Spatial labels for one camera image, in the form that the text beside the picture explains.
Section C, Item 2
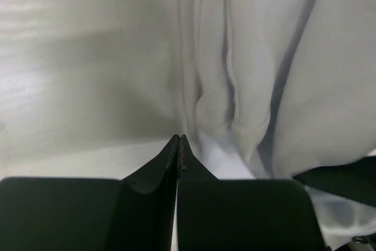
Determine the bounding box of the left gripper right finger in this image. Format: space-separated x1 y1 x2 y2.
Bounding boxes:
177 135 327 251

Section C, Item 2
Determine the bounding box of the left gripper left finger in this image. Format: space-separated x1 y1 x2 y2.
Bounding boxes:
1 135 179 250

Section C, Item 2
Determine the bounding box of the white skirt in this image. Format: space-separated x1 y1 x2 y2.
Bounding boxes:
177 0 375 247

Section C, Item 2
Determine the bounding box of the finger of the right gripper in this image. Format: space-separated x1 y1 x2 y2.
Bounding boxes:
294 156 375 207

